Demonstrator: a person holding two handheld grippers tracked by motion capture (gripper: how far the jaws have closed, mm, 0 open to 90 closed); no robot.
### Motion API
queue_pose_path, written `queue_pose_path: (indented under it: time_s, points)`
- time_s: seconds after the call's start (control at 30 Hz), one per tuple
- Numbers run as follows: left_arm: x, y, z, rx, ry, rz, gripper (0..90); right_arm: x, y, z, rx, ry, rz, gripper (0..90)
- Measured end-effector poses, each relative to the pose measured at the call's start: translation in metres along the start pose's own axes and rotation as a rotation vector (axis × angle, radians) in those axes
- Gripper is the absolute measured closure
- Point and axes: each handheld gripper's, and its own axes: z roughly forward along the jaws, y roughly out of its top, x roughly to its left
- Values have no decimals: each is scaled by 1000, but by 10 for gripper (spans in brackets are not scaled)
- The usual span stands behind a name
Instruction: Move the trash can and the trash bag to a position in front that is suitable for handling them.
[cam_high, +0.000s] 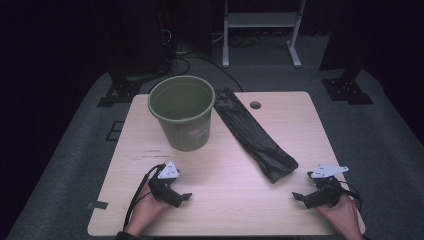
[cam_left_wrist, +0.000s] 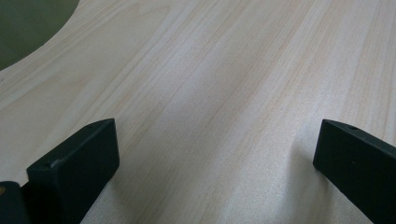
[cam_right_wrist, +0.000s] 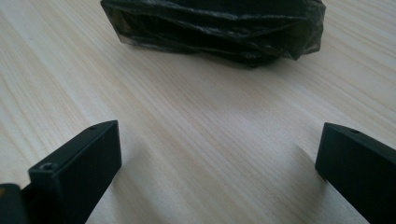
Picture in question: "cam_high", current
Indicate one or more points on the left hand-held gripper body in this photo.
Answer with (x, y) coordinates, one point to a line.
(165, 186)

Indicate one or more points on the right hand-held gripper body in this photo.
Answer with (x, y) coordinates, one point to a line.
(328, 191)

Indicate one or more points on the green plastic trash bin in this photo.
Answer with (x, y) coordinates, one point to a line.
(183, 113)

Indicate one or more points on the black plastic trash bag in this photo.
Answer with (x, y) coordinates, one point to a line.
(253, 136)

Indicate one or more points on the person's right hand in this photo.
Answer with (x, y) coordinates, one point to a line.
(343, 216)

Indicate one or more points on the person's left hand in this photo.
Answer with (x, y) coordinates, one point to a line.
(145, 213)

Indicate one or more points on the grey tape strip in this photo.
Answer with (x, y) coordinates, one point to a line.
(98, 205)

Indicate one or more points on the black tape square outline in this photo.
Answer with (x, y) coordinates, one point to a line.
(111, 133)

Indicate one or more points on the black stand base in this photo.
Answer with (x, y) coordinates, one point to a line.
(346, 90)
(121, 91)

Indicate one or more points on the dark equipment cabinet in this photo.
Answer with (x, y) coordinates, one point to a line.
(143, 36)

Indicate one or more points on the white metal stand frame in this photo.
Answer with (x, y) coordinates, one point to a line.
(263, 20)

